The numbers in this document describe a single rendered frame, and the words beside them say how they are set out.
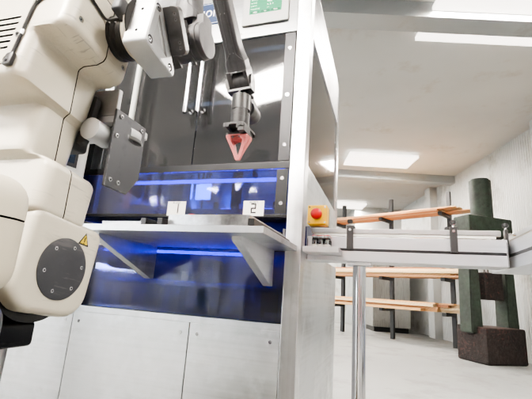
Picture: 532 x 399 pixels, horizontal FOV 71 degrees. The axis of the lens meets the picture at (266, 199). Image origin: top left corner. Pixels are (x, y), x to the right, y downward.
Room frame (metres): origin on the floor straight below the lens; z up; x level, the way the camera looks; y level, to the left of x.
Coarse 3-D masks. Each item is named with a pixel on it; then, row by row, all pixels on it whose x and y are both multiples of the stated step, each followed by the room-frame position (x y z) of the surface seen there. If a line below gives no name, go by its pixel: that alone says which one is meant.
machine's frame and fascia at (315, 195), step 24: (168, 0) 1.59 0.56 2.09; (240, 0) 1.46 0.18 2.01; (216, 24) 1.50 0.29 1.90; (240, 24) 1.46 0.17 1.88; (264, 24) 1.42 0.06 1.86; (288, 24) 1.39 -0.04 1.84; (336, 96) 2.18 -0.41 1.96; (336, 120) 2.21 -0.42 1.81; (336, 144) 2.23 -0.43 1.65; (96, 168) 1.67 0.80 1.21; (144, 168) 1.58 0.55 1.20; (168, 168) 1.55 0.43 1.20; (192, 168) 1.51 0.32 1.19; (216, 168) 1.47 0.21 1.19; (240, 168) 1.44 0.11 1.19; (264, 168) 1.41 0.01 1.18; (288, 168) 1.38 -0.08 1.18; (336, 168) 2.26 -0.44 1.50; (312, 192) 1.52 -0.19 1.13; (336, 192) 2.28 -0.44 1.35; (96, 216) 1.66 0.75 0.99; (120, 216) 1.61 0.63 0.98; (144, 216) 1.57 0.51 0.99; (168, 216) 1.54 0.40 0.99; (264, 216) 1.40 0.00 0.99
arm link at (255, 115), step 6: (252, 78) 1.01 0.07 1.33; (252, 84) 1.02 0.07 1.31; (228, 90) 1.03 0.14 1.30; (234, 90) 1.03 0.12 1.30; (240, 90) 1.02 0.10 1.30; (246, 90) 1.02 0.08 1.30; (252, 90) 1.02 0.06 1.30; (252, 96) 1.06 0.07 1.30; (252, 102) 1.08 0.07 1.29; (252, 108) 1.07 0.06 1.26; (252, 114) 1.07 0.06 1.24; (258, 114) 1.10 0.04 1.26; (252, 120) 1.10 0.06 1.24; (258, 120) 1.12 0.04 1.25
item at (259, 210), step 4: (244, 204) 1.43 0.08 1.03; (248, 204) 1.42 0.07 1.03; (256, 204) 1.41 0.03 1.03; (260, 204) 1.41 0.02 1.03; (244, 208) 1.43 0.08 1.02; (248, 208) 1.42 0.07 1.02; (256, 208) 1.41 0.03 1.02; (260, 208) 1.41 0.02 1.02; (244, 212) 1.43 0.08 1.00; (248, 212) 1.42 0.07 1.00; (256, 212) 1.41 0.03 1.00; (260, 212) 1.41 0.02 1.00
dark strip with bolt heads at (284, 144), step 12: (288, 36) 1.39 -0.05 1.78; (288, 48) 1.39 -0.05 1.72; (288, 60) 1.39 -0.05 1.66; (288, 72) 1.39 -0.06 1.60; (288, 84) 1.39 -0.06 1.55; (288, 96) 1.39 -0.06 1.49; (288, 108) 1.38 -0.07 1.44; (288, 120) 1.38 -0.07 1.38; (288, 132) 1.38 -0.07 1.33; (288, 144) 1.38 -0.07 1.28; (288, 156) 1.38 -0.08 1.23; (276, 180) 1.39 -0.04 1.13; (276, 192) 1.39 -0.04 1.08; (276, 204) 1.39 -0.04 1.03
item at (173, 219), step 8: (176, 216) 1.10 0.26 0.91; (184, 216) 1.09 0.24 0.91; (192, 216) 1.08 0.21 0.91; (200, 216) 1.07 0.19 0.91; (208, 216) 1.06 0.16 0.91; (216, 216) 1.06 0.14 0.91; (224, 216) 1.05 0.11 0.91; (232, 216) 1.04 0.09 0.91; (240, 216) 1.03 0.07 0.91; (248, 216) 1.02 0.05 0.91; (168, 224) 1.11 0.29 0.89; (176, 224) 1.10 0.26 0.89; (184, 224) 1.09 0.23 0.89; (192, 224) 1.08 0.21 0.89; (200, 224) 1.07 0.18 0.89; (208, 224) 1.06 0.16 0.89; (216, 224) 1.05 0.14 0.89; (224, 224) 1.05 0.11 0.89; (232, 224) 1.04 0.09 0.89; (240, 224) 1.03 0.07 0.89; (264, 224) 1.15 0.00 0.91
